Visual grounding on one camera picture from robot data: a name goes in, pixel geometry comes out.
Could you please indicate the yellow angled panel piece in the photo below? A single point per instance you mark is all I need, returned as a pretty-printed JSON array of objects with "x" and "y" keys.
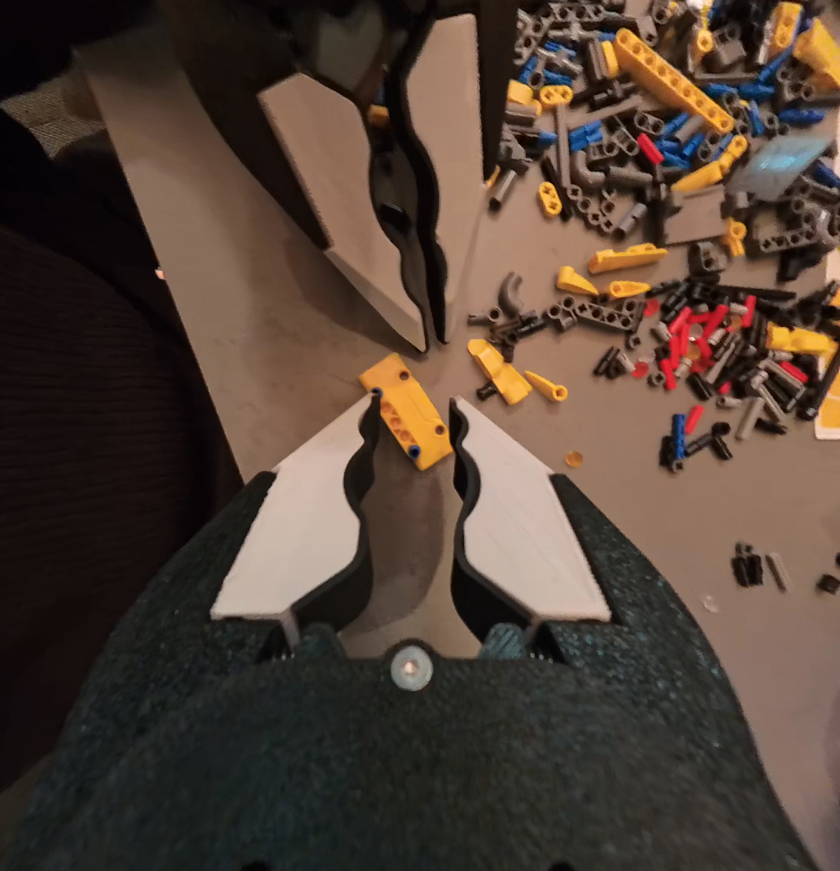
[{"x": 498, "y": 371}]

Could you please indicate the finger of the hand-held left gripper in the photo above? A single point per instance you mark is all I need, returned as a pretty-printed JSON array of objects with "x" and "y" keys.
[
  {"x": 325, "y": 177},
  {"x": 454, "y": 136}
]

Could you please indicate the yellow tooth-shaped piece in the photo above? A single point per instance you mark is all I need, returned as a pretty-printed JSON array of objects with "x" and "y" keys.
[{"x": 546, "y": 386}]

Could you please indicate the scattered small black pins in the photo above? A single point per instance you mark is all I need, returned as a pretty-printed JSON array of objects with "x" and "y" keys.
[{"x": 750, "y": 565}]

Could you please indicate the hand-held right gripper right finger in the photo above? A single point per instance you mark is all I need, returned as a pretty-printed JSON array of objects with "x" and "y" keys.
[{"x": 529, "y": 537}]

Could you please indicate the black cross connector piece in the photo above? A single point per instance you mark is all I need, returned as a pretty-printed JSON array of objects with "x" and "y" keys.
[{"x": 508, "y": 326}]

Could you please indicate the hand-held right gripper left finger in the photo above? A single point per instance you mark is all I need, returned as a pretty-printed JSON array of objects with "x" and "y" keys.
[{"x": 291, "y": 537}]

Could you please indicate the pile of loose building pieces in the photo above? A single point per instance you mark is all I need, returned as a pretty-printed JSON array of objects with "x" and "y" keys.
[{"x": 665, "y": 170}]

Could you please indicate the grey elbow pipe piece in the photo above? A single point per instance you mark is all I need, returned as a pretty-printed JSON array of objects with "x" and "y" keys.
[{"x": 512, "y": 289}]

